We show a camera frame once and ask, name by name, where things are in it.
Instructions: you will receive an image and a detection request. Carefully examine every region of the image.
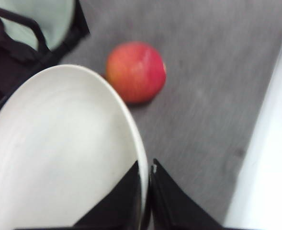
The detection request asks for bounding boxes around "white plate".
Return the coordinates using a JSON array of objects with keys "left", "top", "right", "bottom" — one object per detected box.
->
[{"left": 0, "top": 64, "right": 149, "bottom": 230}]

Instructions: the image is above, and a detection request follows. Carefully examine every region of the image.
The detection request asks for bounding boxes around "green plate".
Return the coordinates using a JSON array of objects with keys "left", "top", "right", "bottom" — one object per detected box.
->
[{"left": 0, "top": 0, "right": 76, "bottom": 51}]

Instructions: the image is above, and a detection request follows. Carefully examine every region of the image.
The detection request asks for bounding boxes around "black plate rack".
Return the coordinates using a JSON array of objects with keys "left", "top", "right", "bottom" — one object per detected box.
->
[{"left": 0, "top": 0, "right": 90, "bottom": 109}]

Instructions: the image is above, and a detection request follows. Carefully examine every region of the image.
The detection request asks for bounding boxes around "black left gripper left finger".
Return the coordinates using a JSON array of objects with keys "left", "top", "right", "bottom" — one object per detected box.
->
[{"left": 52, "top": 161, "right": 142, "bottom": 230}]

